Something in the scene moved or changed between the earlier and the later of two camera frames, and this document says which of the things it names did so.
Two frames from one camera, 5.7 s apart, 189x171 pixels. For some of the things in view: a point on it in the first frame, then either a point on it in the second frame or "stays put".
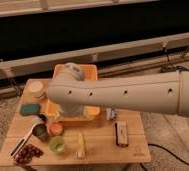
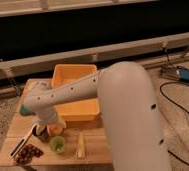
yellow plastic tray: x=90 y=113 stays put
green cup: x=57 y=144 stays put
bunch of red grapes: x=27 y=153 stays put
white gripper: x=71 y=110 -> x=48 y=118
